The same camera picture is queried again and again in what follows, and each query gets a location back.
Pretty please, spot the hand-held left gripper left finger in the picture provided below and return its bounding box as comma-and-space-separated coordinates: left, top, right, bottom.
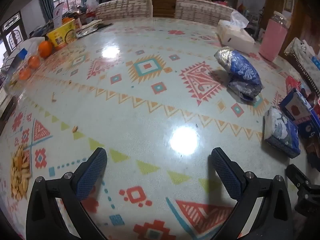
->
26, 147, 108, 240

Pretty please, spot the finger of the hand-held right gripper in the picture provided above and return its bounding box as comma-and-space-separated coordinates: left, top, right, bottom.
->
286, 164, 312, 188

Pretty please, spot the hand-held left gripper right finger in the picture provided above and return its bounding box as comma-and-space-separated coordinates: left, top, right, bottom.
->
211, 147, 293, 240

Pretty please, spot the small blue box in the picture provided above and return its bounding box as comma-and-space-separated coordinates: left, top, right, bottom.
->
296, 112, 320, 140

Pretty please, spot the blue white tissue pack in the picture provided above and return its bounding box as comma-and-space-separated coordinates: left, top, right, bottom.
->
264, 106, 301, 159

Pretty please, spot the large blue box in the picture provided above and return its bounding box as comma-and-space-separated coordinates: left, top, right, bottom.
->
279, 88, 318, 125

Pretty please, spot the red box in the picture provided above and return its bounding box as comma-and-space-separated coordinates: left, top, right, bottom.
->
286, 76, 303, 93

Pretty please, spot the blue snack bag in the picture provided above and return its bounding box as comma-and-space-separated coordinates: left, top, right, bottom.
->
214, 47, 264, 102

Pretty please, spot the pile of yellow food scraps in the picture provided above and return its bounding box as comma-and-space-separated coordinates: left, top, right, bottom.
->
10, 144, 32, 200

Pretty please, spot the cloth covered sideboard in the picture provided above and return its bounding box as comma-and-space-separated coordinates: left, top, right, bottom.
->
284, 37, 320, 93

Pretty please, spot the orange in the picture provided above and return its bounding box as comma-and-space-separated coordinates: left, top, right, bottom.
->
27, 55, 40, 69
19, 67, 32, 80
38, 40, 54, 58

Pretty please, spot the white tissue box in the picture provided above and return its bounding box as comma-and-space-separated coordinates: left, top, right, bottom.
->
216, 11, 255, 54

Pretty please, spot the pink bottle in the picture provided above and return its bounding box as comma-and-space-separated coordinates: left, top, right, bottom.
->
259, 11, 292, 62

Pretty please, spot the yellow instant noodle cup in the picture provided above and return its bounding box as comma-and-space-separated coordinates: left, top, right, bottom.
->
46, 21, 77, 50

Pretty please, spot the silver foil packet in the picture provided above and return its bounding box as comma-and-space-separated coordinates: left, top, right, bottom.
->
76, 24, 113, 38

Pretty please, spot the white sign card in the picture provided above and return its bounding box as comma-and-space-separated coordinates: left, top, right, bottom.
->
52, 1, 65, 28

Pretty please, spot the checked fabric chair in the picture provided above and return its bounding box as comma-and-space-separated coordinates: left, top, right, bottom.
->
96, 0, 153, 20
175, 0, 240, 27

